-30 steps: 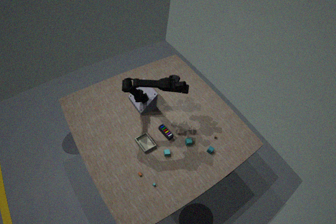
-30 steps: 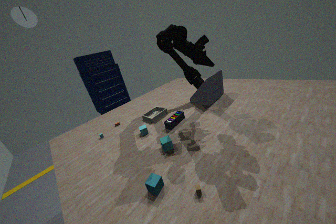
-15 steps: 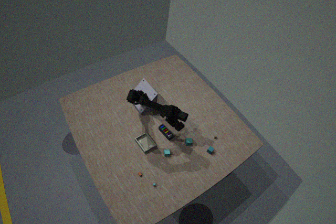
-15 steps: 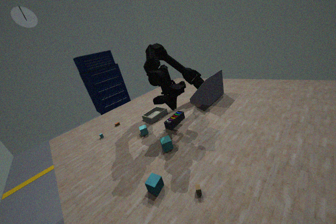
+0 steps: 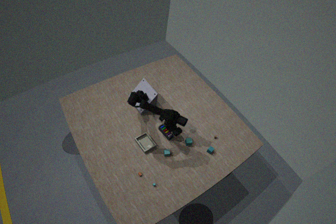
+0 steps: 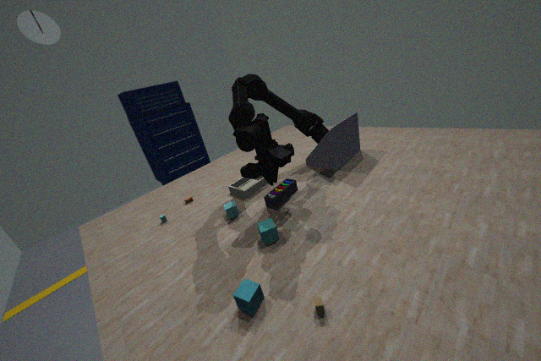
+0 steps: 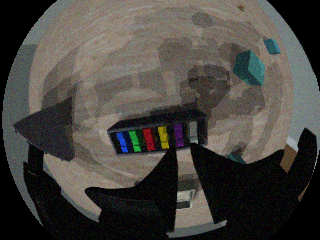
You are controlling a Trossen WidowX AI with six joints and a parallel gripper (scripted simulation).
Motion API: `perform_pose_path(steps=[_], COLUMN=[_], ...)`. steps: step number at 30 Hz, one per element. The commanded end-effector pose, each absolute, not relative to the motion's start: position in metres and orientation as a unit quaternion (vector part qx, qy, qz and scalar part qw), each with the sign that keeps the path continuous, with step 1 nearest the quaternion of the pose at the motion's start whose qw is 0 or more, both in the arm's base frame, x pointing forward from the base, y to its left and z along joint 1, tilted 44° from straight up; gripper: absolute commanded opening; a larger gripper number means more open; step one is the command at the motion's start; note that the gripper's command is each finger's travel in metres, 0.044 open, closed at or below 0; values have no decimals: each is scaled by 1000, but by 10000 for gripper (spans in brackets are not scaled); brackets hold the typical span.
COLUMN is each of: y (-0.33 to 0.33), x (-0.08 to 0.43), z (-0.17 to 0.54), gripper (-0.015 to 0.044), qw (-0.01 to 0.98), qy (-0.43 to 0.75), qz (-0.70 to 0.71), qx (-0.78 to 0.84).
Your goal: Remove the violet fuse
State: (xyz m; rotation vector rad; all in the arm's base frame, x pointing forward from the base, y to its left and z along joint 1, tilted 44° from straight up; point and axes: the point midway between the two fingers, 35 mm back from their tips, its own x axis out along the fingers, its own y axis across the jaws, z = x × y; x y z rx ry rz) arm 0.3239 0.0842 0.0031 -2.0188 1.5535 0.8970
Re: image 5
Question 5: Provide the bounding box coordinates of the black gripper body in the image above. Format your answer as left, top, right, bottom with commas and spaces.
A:
159, 116, 183, 136

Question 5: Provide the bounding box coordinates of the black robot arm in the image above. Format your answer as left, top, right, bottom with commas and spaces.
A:
127, 90, 188, 126

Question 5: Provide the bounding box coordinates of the teal cube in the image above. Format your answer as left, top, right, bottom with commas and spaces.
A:
207, 146, 214, 154
185, 138, 193, 146
164, 149, 170, 156

